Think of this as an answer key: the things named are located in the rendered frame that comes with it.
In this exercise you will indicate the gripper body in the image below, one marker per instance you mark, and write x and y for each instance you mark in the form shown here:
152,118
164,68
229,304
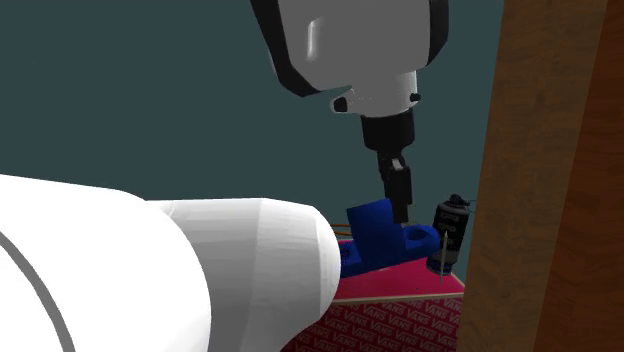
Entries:
388,130

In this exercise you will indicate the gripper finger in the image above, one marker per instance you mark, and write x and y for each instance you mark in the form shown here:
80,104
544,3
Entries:
398,187

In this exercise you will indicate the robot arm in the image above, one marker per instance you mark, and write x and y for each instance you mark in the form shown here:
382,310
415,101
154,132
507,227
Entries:
273,263

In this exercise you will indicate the blue block with holes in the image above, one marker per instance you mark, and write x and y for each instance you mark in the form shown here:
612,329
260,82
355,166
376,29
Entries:
378,239

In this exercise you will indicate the red patterned box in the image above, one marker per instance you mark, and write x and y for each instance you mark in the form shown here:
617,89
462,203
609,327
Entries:
390,312

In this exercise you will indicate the brown wooden panel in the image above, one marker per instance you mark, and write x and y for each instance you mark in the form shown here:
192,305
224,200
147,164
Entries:
551,195

